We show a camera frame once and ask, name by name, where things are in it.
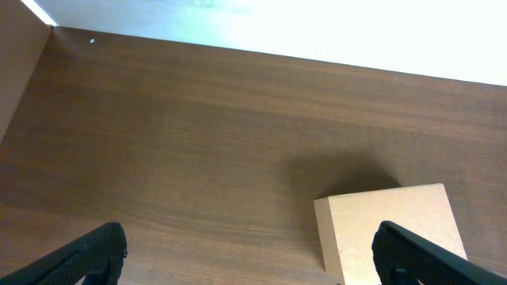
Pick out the brown cardboard side panel left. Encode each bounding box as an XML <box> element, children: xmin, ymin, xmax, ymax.
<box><xmin>1</xmin><ymin>0</ymin><xmax>52</xmax><ymax>136</ymax></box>

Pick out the brown cardboard box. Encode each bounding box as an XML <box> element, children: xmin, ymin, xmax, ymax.
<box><xmin>314</xmin><ymin>184</ymin><xmax>467</xmax><ymax>285</ymax></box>

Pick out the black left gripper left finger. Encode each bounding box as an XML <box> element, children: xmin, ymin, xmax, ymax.
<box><xmin>1</xmin><ymin>222</ymin><xmax>128</xmax><ymax>285</ymax></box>

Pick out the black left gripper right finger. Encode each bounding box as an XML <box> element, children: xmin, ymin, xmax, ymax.
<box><xmin>372</xmin><ymin>221</ymin><xmax>506</xmax><ymax>285</ymax></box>

